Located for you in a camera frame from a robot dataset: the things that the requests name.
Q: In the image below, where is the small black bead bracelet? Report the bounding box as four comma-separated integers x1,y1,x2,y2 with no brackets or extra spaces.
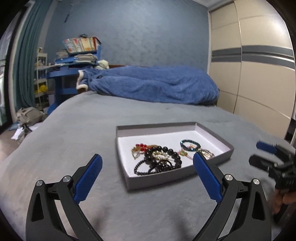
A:
133,159,153,176

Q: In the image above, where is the row of books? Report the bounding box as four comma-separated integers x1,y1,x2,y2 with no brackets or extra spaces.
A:
63,37,101,54

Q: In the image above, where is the pearl bracelet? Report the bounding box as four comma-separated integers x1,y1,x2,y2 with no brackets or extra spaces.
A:
152,151,173,161

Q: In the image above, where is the dark blue beaded bracelet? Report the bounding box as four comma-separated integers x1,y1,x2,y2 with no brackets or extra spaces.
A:
179,138,201,152

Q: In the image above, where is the red bead gold bracelet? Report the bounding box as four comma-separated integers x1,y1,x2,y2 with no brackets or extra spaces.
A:
131,143,158,160

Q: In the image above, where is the stack of papers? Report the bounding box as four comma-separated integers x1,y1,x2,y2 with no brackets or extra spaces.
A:
74,53,98,64

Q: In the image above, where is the white shelf rack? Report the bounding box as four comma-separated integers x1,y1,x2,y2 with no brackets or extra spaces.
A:
34,52,49,110

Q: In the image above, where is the large black bead bracelet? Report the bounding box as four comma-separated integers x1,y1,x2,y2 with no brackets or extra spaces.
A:
144,146,183,173

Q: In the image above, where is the pink cord charm bracelet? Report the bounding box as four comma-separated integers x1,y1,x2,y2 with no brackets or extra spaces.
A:
178,149,195,160

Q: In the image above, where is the grey bag on floor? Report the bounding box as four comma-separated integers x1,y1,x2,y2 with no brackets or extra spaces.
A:
16,107,47,126

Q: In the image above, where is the blue desk shelf unit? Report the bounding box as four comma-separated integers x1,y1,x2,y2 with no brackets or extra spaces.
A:
47,45,101,115

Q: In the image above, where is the grey shallow cardboard box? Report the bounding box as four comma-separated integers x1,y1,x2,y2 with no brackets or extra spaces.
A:
116,122,234,190

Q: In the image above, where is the gold pearl hair clip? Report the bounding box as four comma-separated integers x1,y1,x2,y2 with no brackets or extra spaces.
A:
199,149,215,159

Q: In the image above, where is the white plush toy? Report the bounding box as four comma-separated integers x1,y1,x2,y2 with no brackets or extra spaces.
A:
94,60,109,70

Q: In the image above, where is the beige sliding wardrobe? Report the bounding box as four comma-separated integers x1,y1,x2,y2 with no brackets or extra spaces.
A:
209,1,295,138

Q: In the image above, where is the teal curtain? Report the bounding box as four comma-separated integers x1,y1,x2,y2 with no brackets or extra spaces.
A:
13,1,52,110

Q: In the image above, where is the person's right hand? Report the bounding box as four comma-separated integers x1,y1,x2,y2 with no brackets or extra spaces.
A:
272,189,296,214

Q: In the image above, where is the blue fleece blanket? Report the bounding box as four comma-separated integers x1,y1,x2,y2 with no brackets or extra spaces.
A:
76,66,219,105

